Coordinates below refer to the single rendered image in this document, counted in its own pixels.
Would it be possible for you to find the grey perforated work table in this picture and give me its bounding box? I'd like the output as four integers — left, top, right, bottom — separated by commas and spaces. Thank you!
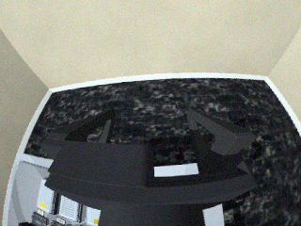
8, 161, 89, 226

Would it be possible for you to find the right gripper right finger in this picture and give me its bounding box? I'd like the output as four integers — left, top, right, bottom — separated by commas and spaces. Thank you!
186, 107, 256, 173

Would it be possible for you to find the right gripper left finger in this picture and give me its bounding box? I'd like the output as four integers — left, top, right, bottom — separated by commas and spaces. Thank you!
47, 108, 116, 144

